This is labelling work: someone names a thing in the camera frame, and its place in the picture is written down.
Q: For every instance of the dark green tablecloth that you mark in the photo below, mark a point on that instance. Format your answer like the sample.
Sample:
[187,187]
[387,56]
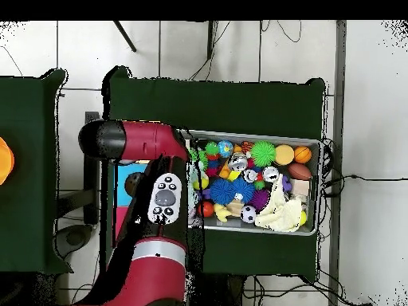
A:
[223,105]
[25,223]

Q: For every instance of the orange plastic object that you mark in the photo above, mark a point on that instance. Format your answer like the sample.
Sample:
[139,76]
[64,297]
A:
[5,162]

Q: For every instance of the blue spiky ball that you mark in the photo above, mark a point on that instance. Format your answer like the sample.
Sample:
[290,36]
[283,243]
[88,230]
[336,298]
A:
[222,191]

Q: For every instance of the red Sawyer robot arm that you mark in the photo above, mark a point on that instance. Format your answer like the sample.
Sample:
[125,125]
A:
[146,140]

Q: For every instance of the red orange ball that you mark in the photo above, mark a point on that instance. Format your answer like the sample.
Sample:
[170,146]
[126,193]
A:
[207,209]

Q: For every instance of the globe print ball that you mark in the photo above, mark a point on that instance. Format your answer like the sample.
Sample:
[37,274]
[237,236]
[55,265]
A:
[225,149]

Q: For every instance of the pale yellow knitted cloth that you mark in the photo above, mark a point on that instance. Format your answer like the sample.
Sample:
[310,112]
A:
[277,216]

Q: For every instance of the rainbow spiky caterpillar toy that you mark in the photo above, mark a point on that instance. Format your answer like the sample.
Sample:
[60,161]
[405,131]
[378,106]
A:
[211,149]

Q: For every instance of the black tripod leg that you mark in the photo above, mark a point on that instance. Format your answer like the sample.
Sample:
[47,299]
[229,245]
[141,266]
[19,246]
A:
[125,35]
[210,38]

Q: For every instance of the green spiky ball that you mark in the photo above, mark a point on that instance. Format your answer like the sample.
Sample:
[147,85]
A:
[262,154]

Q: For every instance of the wooden box with three holes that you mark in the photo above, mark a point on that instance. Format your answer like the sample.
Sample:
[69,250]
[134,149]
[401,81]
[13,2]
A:
[122,191]

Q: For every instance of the small soccer ball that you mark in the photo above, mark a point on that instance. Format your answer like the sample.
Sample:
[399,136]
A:
[248,214]

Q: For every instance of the purple knobbly ball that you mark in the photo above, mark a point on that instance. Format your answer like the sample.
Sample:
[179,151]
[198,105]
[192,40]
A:
[260,199]

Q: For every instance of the grey plastic foot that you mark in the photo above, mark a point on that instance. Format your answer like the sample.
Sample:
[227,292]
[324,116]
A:
[75,237]

